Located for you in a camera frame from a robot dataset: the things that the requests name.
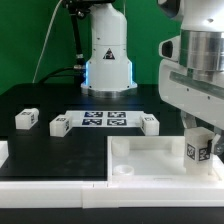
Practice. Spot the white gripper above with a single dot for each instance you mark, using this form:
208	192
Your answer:
199	98

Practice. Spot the white square table top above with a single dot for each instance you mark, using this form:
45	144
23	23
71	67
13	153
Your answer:
158	160

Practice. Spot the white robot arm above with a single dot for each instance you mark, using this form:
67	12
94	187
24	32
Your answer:
191	73

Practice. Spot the white sheet with tags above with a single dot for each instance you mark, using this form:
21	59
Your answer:
84	118

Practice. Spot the white front fence rail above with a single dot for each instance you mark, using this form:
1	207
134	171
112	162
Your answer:
62	194

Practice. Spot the white fence rail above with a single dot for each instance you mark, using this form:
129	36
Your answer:
62	194
4	153

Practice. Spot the white left fence rail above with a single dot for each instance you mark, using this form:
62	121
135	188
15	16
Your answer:
4	153

